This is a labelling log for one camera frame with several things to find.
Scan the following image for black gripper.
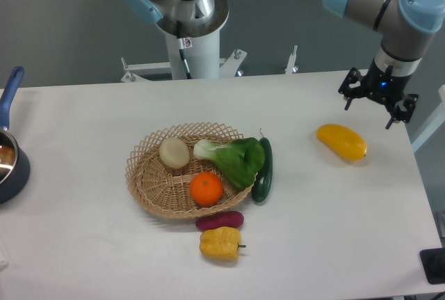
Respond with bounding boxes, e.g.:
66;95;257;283
338;59;419;129

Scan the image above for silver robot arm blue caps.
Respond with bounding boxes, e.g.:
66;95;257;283
125;0;444;123

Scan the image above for yellow mango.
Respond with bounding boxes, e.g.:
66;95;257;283
316;123;368;161

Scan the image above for green bok choy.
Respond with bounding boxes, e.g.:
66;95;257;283
193;137;266;190

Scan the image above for dark green cucumber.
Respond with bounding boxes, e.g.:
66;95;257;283
251;132;273;204

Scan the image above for black device at edge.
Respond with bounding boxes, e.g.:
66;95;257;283
419;248;445;285

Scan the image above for purple sweet potato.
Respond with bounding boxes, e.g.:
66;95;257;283
195;211;244;231

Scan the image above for orange fruit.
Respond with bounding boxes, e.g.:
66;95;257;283
189;172;223;207

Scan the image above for beige potato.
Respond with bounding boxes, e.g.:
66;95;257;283
159;137;190;169

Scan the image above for yellow bell pepper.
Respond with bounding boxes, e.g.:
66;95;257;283
199;226;246;261

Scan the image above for woven wicker basket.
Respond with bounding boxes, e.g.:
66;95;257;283
125;123;251;219

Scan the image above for dark blue saucepan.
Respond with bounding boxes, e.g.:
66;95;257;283
1;66;31;204

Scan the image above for white metal base frame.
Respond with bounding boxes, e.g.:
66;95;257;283
120;45;299;83

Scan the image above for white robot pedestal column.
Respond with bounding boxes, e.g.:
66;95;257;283
163;29;220;80

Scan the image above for black cable on pedestal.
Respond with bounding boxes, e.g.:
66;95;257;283
175;20;193;80

